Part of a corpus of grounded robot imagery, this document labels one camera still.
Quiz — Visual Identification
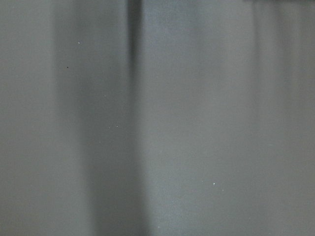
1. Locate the black framed glass rack tray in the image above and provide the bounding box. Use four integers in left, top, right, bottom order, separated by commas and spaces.
244, 0, 315, 3

